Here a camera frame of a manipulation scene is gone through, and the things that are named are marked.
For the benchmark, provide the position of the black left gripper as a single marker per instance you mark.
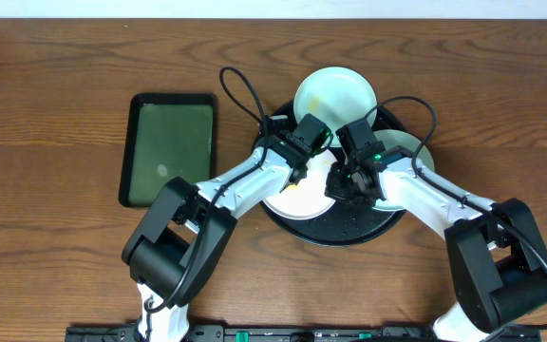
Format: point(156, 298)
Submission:
point(297, 172)

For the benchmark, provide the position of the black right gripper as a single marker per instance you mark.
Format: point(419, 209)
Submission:
point(338, 188)

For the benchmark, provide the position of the white round plate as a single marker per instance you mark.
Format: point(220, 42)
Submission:
point(307, 199)

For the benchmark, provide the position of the mint green plate with stain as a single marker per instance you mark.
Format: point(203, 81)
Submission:
point(334, 95)

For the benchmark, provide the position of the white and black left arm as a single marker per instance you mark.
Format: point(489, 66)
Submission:
point(179, 241)

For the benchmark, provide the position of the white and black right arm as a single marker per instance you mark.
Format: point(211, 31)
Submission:
point(498, 260)

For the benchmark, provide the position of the round black serving tray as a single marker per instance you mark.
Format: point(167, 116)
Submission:
point(344, 224)

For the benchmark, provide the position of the black rectangular water tray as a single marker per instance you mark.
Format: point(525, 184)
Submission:
point(168, 135)

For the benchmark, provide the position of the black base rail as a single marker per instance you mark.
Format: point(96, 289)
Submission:
point(216, 333)

